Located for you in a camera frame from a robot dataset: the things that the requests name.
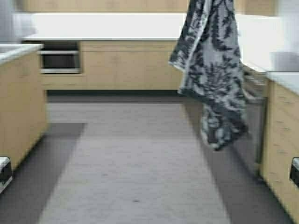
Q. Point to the built-in steel oven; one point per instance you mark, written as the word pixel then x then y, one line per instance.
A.
pixel 60 57

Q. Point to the grey floral patterned cloth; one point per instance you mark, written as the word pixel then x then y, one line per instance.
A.
pixel 208 54

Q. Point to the right wooden counter cabinet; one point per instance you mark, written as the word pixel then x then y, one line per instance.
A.
pixel 281 145

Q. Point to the stainless steel dishwasher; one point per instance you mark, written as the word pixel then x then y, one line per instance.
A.
pixel 250 146

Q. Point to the left wooden counter cabinet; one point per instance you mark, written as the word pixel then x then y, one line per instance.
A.
pixel 23 117

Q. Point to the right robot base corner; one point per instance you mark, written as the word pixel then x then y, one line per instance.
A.
pixel 294 171

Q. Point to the wooden counter cabinet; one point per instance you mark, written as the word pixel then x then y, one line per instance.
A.
pixel 23 117
pixel 281 145

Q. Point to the wooden back island cabinet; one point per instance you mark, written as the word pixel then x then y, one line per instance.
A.
pixel 120 65

